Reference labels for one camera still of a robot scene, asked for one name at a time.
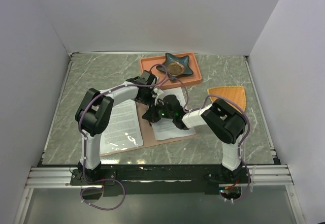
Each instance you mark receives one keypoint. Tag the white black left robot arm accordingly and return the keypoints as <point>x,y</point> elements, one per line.
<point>93,116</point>

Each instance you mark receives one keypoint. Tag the aluminium frame rail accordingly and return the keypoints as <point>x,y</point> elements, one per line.
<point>261,175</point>

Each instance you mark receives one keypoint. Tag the orange woven rattan basket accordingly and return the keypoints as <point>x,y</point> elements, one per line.
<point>235,94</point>

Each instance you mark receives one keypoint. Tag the dark blue star dish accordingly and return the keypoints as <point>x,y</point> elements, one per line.
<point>176,66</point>

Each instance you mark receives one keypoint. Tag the orange rectangular tray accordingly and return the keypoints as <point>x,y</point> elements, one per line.
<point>191,80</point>

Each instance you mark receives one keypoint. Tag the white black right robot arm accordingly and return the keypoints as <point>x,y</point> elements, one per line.
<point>224,118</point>

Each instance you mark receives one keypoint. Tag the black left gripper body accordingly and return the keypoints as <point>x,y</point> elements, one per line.
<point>148,98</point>

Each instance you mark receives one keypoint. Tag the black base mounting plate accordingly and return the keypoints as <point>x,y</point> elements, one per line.
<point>162,179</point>

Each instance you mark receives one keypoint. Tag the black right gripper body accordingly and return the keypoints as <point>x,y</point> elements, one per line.
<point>163,112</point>

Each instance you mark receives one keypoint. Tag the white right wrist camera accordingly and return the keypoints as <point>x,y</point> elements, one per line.
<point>157,92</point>

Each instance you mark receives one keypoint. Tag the printed white paper sheet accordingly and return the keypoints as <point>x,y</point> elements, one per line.
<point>123,131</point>

